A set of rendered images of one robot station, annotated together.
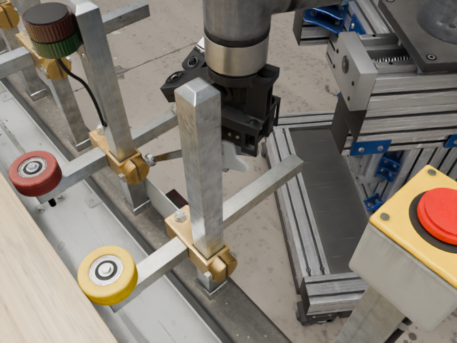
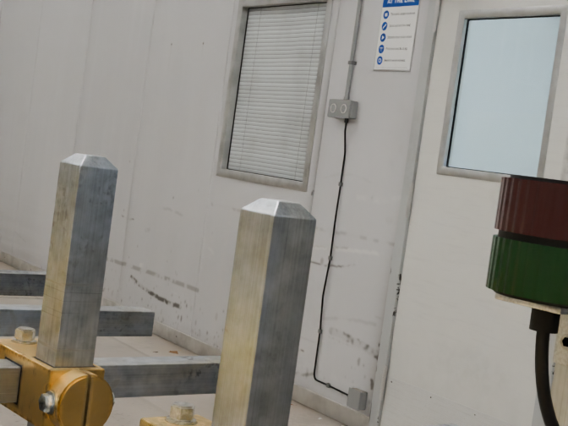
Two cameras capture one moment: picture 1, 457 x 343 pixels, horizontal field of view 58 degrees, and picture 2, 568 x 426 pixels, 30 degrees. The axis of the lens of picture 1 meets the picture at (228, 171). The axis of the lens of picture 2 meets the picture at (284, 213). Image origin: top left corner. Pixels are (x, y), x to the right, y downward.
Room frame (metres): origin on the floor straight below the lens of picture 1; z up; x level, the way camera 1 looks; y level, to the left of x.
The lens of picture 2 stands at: (0.05, 0.34, 1.16)
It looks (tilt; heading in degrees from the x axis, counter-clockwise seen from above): 3 degrees down; 2
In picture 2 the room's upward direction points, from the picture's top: 8 degrees clockwise
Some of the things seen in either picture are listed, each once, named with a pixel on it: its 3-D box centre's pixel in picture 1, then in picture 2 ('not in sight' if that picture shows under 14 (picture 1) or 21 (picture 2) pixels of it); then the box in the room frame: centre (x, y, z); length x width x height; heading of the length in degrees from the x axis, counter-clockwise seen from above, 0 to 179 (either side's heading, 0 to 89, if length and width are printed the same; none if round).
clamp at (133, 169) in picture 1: (117, 154); not in sight; (0.54, 0.22, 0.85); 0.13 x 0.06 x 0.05; 42
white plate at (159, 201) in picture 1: (151, 192); not in sight; (0.52, 0.16, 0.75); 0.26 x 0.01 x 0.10; 42
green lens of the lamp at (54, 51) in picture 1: (55, 39); (560, 270); (0.50, 0.23, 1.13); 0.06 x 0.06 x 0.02
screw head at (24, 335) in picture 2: not in sight; (24, 335); (0.96, 0.58, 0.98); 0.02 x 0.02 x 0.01
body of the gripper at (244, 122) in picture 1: (240, 101); not in sight; (0.42, -0.02, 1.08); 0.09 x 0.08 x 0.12; 61
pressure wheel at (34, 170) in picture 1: (43, 186); not in sight; (0.46, 0.34, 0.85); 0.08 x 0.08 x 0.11
